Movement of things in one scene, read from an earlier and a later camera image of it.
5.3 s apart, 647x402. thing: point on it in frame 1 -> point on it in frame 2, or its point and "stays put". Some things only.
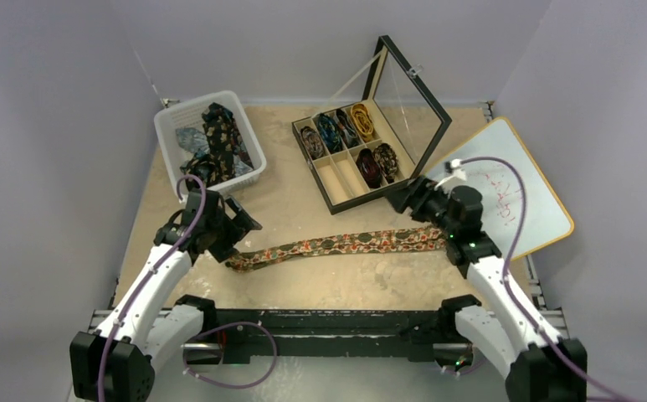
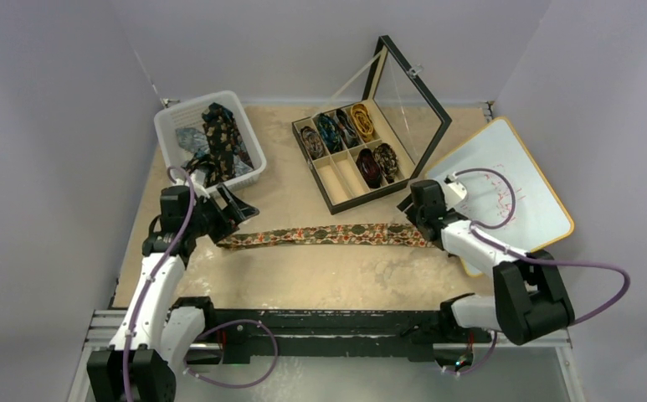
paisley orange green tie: x=401 y=239 -> x=393 y=234
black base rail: x=257 y=332 stays put
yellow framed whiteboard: x=543 y=220 stays put
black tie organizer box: x=360 y=151 stays put
